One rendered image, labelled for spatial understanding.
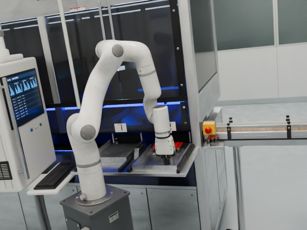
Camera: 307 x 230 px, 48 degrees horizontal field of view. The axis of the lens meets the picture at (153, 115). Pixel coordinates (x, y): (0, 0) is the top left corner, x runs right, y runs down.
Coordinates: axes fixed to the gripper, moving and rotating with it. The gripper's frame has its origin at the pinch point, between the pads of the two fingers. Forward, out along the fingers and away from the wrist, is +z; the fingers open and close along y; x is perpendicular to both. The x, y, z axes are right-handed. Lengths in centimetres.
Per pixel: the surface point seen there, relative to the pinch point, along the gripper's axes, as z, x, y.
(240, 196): 46, -50, -32
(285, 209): 93, -116, -62
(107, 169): 4.2, -0.1, 36.6
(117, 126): -11, -35, 43
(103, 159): 1.9, -9.5, 43.7
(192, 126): -8.8, -35.5, -8.0
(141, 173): 4.4, 4.4, 13.6
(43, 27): -81, -36, 85
